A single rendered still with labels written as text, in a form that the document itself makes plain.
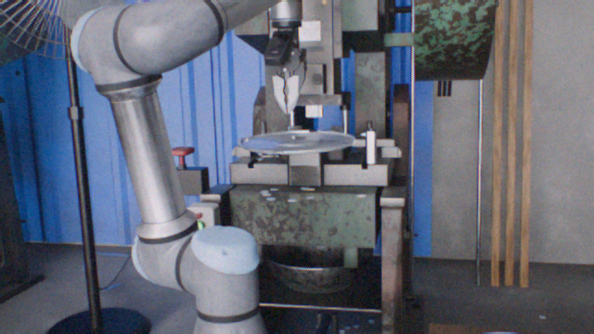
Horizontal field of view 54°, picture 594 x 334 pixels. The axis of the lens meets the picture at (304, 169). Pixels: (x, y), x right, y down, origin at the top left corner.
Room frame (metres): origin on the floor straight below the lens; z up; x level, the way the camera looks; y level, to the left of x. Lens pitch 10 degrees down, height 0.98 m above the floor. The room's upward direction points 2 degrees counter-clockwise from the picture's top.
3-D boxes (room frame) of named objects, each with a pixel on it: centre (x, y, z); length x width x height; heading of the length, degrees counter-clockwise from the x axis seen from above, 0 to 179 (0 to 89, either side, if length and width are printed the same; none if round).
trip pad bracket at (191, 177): (1.57, 0.31, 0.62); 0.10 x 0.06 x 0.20; 78
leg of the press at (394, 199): (1.82, -0.33, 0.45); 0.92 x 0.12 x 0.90; 168
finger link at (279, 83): (1.41, 0.05, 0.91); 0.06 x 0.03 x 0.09; 167
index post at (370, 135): (1.58, -0.18, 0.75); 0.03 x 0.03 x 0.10; 78
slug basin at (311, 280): (1.74, -0.04, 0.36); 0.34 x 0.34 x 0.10
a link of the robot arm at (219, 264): (1.02, 0.15, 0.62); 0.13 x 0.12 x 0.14; 53
